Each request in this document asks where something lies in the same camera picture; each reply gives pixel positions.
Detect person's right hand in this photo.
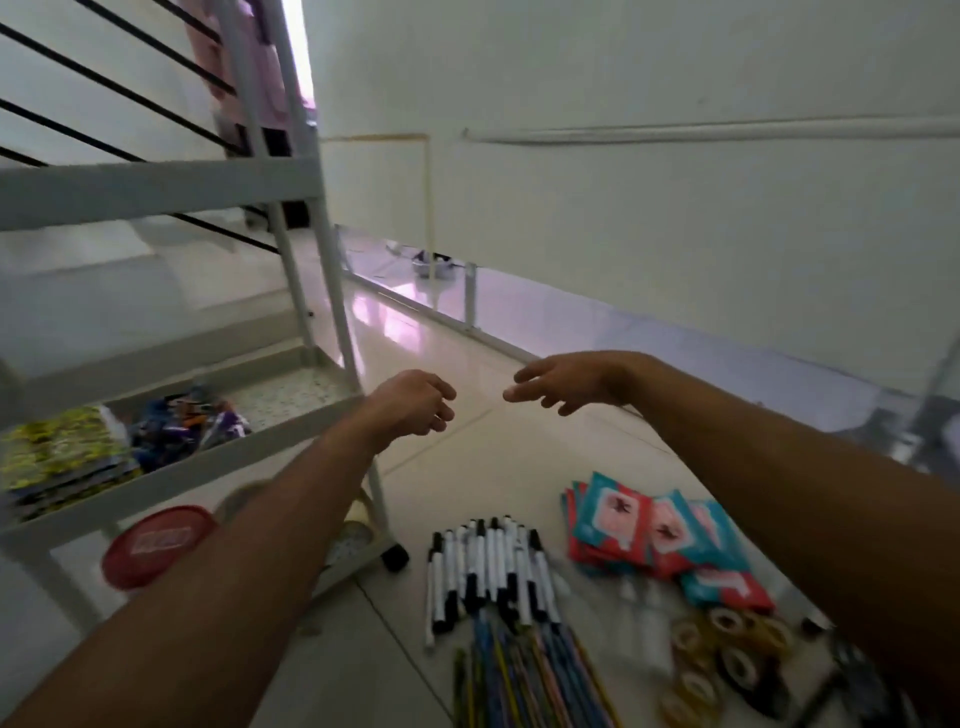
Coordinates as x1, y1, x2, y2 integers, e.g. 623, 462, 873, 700
502, 350, 661, 418

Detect person's left hand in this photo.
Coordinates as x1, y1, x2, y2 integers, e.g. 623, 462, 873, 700
363, 368, 457, 451

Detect pile of teal wipe packets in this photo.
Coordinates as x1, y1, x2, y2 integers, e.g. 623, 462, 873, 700
560, 470, 775, 613

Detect row of black-capped white markers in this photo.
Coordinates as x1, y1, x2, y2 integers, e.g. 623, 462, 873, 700
423, 515, 564, 650

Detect pile of small staplers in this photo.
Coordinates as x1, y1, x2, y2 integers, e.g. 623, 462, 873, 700
131, 386, 253, 474

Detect clear plastic bottle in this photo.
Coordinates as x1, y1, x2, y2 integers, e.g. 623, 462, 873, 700
639, 581, 676, 678
613, 575, 640, 655

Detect red plastic bucket with lid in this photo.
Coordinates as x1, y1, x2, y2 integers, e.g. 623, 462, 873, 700
101, 504, 219, 594

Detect pile of colourful patterned pencils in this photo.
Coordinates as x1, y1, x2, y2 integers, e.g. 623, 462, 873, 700
449, 607, 624, 728

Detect pile of small tape rolls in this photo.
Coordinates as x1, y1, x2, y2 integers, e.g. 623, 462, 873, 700
658, 605, 796, 728

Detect beige plastic cart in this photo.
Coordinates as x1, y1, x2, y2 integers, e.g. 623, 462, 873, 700
0, 0, 410, 639

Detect yellow black patterned packets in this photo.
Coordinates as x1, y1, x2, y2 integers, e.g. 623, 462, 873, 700
0, 404, 140, 523

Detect pile of black pens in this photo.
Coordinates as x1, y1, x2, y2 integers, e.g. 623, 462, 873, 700
794, 637, 920, 728

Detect person's right forearm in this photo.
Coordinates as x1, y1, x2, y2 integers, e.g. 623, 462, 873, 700
622, 359, 960, 706

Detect person's left forearm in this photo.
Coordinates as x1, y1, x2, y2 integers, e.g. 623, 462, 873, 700
0, 427, 391, 728

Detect white partition board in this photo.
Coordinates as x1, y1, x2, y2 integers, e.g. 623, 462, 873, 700
314, 0, 960, 436

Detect black metal stair railing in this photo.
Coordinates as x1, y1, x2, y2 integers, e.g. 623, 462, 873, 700
0, 0, 283, 256

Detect thin beige wall strip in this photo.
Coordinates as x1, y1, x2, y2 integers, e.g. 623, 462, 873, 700
320, 132, 436, 283

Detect white wall conduit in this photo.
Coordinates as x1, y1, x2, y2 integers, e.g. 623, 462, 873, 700
461, 116, 960, 146

